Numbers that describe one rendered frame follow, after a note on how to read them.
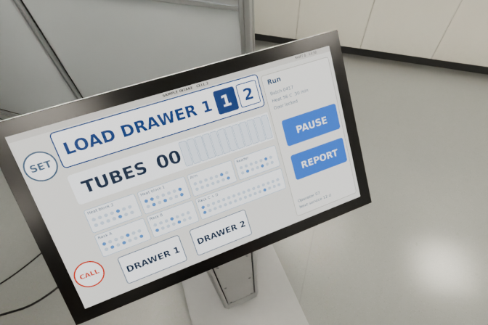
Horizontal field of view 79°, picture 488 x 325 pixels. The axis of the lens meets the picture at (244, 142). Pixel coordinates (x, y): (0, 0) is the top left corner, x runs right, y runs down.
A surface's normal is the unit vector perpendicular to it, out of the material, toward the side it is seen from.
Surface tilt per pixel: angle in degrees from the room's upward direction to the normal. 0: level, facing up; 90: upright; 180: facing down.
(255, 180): 50
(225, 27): 90
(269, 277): 5
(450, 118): 0
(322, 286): 0
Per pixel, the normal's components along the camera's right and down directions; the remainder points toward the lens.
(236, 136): 0.25, 0.14
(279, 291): 0.04, -0.65
